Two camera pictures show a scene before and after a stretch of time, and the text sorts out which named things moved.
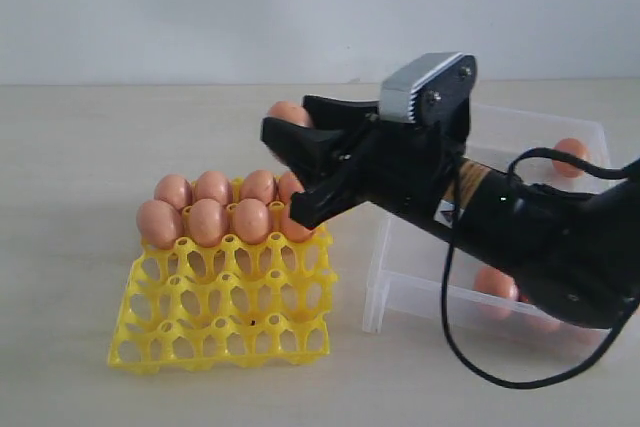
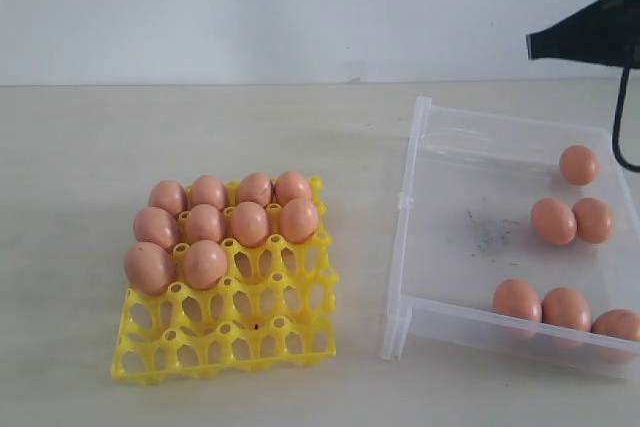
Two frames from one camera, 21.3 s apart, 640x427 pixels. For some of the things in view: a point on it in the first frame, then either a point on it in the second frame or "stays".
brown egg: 289,183 stays
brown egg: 490,280 → 516,298
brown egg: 572,146 → 205,264
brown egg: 293,230 stays
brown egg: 251,220 stays
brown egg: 258,184 stays
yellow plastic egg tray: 226,305 stays
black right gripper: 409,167 → 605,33
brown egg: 291,112 → 150,269
